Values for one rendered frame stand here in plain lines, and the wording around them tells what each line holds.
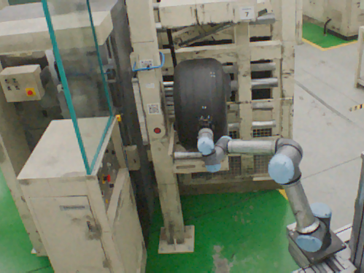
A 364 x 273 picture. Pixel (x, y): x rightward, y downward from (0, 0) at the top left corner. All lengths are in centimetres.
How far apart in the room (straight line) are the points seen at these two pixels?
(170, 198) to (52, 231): 97
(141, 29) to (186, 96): 45
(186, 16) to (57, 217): 137
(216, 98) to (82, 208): 92
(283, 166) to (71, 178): 98
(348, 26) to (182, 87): 489
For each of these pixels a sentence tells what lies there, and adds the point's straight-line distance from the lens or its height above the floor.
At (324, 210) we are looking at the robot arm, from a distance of 213.
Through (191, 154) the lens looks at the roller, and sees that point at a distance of 257.
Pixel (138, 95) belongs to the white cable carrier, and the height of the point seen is 131.
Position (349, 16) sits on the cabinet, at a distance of 685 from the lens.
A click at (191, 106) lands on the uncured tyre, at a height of 131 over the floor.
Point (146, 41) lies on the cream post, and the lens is 231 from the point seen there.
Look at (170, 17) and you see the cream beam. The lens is 252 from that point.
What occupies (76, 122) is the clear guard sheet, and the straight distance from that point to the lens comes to 180.
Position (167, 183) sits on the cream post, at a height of 63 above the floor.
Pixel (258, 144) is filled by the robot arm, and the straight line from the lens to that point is 199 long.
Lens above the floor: 241
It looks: 27 degrees down
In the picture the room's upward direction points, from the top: 6 degrees counter-clockwise
